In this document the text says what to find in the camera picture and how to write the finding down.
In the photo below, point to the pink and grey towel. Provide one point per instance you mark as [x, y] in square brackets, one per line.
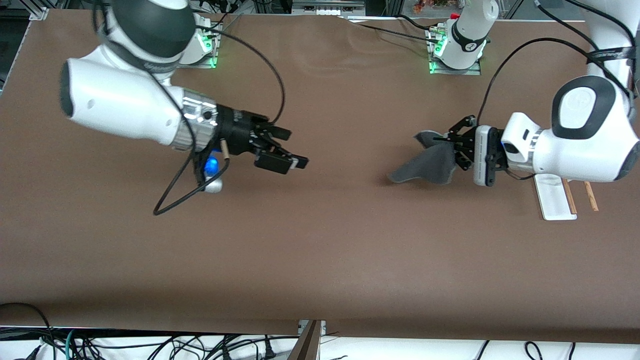
[430, 167]

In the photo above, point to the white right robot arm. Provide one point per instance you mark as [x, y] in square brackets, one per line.
[115, 105]

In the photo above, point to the white rack with wooden bars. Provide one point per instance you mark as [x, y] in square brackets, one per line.
[552, 202]

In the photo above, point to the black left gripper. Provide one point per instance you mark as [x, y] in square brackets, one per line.
[462, 143]

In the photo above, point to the grey equipment box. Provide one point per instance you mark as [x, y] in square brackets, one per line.
[327, 6]

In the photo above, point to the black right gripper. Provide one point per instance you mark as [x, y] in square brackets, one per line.
[236, 130]

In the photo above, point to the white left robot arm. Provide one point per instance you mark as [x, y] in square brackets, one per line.
[585, 150]

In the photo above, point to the silver table edge bracket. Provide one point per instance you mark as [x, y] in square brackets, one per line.
[323, 327]

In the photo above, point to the aluminium corner bracket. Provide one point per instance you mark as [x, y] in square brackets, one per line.
[39, 14]

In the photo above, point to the brown wooden beam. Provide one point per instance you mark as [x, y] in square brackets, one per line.
[306, 345]

